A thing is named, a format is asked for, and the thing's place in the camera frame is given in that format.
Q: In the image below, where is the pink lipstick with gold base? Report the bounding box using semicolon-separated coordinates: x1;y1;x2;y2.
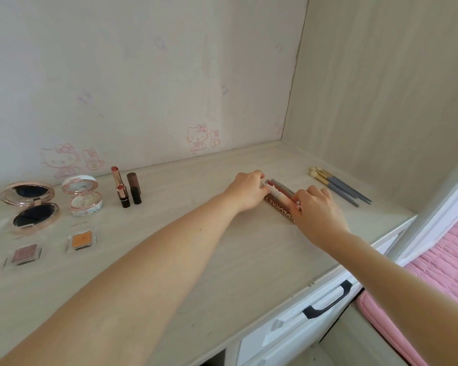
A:
111;166;131;209

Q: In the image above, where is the grey cosmetic pencil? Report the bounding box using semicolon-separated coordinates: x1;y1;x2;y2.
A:
271;178;297;196

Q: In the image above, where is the rose gold compact mirror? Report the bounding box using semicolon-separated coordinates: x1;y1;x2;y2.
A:
1;181;61;229

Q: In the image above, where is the person's left forearm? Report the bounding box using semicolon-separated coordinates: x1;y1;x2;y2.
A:
0;191;240;366

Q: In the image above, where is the white bed frame post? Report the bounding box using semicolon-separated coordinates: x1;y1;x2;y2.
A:
385;143;458;265

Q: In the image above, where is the black drawer handle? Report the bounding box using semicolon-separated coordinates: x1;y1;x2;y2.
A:
303;280;354;320

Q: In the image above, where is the person's left hand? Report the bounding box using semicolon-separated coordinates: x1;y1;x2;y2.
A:
223;170;269;215

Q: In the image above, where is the grey handled makeup brush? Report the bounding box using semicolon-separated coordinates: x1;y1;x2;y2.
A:
309;171;368;205
315;176;359;208
309;166;372;203

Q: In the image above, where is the pink cartoon cat wall sticker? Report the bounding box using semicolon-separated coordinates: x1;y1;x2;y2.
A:
186;124;221;152
40;143;101;179

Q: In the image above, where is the white drawer front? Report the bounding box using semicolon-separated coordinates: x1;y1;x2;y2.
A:
235;240;403;366

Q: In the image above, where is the pink quilted bed cover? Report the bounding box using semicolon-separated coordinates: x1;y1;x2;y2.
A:
356;220;458;366

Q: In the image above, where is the white floral powder compact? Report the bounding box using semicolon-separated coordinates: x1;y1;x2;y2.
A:
61;175;103;217

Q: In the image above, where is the person's right forearm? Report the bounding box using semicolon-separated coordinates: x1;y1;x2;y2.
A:
320;229;458;366

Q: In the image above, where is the brown cosmetic pen box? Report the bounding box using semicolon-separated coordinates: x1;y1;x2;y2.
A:
266;193;297;224

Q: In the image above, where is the orange eyeshadow pan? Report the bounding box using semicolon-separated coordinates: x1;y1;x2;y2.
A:
65;230;97;253

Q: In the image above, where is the person's right hand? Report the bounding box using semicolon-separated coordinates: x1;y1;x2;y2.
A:
290;185;350;249

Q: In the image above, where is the pink eyeshadow pan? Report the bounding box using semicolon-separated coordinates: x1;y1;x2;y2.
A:
8;243;43;267

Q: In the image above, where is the brown lipstick cap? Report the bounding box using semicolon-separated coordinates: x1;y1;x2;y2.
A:
127;172;143;205

